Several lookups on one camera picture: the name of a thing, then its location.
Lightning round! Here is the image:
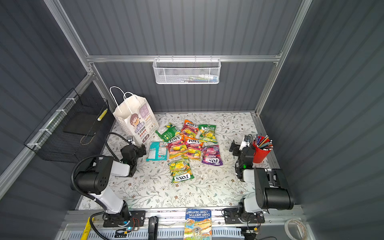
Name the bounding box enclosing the purple Fox's berries packet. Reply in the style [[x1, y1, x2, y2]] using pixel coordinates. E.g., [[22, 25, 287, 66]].
[[202, 145, 223, 166]]

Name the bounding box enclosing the white paper gift bag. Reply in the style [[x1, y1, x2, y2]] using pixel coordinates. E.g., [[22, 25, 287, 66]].
[[110, 86, 159, 145]]

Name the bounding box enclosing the dark green snack packet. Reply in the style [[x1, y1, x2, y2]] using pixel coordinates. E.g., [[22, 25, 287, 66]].
[[155, 123, 181, 142]]

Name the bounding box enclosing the green fox's packet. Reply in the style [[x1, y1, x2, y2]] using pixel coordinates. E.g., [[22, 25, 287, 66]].
[[169, 158, 195, 183], [199, 124, 218, 144]]

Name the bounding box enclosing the green Fox's packet front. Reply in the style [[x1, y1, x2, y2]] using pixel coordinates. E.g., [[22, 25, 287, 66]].
[[169, 158, 195, 183]]

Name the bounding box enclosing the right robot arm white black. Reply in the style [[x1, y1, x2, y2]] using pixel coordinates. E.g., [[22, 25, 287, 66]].
[[223, 141, 295, 224]]

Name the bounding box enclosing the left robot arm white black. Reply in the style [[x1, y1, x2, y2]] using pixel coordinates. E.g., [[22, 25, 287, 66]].
[[71, 144, 147, 227]]

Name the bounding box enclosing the red pencil cup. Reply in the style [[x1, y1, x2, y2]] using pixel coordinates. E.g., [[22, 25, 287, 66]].
[[252, 135, 274, 164]]

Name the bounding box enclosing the teal snack packet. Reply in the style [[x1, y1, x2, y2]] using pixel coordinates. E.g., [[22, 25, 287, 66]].
[[146, 142, 168, 162]]

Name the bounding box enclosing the yellow marker in basket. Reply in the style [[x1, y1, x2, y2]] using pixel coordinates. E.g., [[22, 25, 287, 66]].
[[97, 109, 109, 122]]

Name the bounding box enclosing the colourful book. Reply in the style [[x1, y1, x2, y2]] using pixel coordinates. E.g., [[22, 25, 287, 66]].
[[184, 209, 213, 240]]

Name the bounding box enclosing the black wire basket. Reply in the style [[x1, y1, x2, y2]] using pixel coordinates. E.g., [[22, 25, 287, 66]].
[[24, 89, 113, 163]]

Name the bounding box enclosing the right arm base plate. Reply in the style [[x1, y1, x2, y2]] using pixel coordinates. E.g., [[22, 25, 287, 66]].
[[222, 208, 265, 225]]

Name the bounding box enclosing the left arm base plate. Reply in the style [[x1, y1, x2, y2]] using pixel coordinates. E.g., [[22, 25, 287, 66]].
[[103, 211, 146, 228]]

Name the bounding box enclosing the black handle tool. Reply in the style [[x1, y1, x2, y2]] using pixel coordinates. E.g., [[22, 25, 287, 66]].
[[148, 216, 159, 240]]

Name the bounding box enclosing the white cable coil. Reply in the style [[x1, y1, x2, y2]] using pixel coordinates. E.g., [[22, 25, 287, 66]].
[[284, 218, 308, 240]]

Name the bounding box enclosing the white wire mesh basket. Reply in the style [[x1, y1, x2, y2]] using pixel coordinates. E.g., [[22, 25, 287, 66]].
[[153, 59, 222, 85]]

